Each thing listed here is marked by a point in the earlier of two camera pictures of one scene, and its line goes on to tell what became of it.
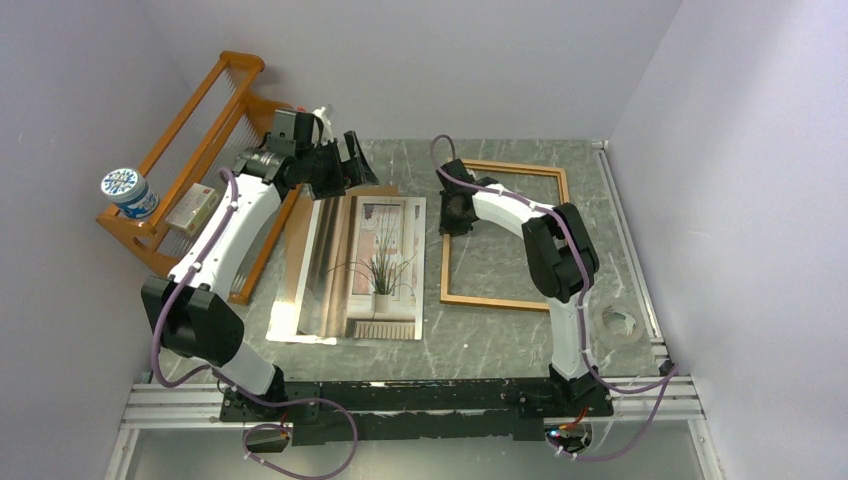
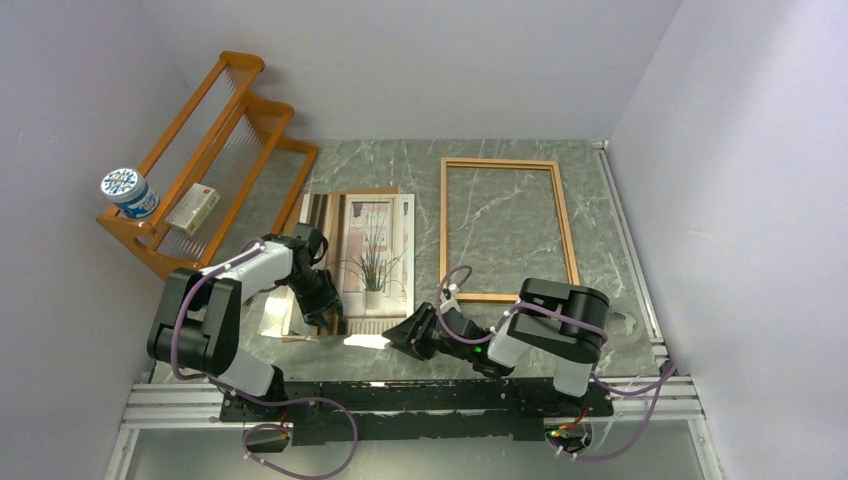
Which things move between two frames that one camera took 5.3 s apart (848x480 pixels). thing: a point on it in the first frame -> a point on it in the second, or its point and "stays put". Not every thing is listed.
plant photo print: [358, 275] stays put
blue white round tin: [130, 192] stays put
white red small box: [193, 208] stays put
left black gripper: [356, 169] -> [327, 299]
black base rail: [335, 411] stays put
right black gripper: [446, 226] -> [407, 337]
